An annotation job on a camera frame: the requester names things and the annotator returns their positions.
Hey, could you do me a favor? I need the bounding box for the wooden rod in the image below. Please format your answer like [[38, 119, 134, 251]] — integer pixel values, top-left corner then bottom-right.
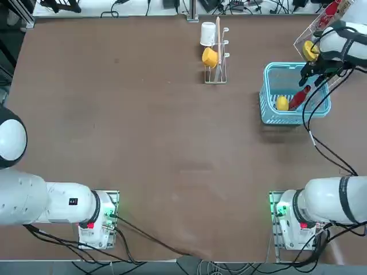
[[215, 16, 222, 65]]

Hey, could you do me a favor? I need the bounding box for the light blue plastic basket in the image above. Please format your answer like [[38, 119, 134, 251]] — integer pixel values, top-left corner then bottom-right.
[[259, 62, 332, 125]]

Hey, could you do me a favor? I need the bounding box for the red drink bottle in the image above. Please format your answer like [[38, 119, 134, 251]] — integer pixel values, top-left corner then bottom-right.
[[315, 0, 343, 31], [288, 85, 312, 111]]

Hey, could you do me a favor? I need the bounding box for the white cup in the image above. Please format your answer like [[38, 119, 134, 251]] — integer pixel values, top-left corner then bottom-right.
[[200, 22, 216, 46]]

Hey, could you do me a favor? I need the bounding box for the aluminium frame post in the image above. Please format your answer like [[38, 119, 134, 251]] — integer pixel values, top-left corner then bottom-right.
[[186, 0, 199, 21]]

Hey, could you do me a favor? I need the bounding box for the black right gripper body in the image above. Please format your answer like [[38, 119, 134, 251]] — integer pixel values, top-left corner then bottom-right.
[[311, 57, 346, 77]]

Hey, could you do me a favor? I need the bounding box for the yellow-green star fruit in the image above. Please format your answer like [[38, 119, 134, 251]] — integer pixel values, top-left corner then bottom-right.
[[302, 40, 320, 62]]

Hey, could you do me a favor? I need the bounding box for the clear acrylic rack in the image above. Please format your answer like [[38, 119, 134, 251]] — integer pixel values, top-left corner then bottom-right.
[[293, 0, 359, 89]]

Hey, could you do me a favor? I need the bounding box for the grey power adapter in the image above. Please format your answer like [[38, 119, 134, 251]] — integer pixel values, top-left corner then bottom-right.
[[199, 0, 224, 13]]

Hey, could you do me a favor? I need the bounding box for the yellow cup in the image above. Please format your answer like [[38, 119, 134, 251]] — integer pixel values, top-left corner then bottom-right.
[[201, 47, 220, 69]]

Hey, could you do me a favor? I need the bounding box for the yellow lemon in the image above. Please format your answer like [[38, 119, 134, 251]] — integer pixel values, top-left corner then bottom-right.
[[275, 96, 290, 112]]

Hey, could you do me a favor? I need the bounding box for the black left base cable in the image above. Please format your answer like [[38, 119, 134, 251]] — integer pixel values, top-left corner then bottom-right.
[[110, 213, 201, 257]]

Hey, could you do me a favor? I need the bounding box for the printed drink carton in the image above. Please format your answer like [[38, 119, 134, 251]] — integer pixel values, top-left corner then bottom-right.
[[334, 0, 353, 15]]

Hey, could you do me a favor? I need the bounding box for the aluminium frame rail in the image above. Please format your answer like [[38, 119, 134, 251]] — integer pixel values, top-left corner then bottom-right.
[[0, 0, 35, 29]]

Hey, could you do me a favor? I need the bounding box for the white wire cup rack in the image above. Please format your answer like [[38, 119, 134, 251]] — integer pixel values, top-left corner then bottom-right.
[[204, 27, 231, 85]]

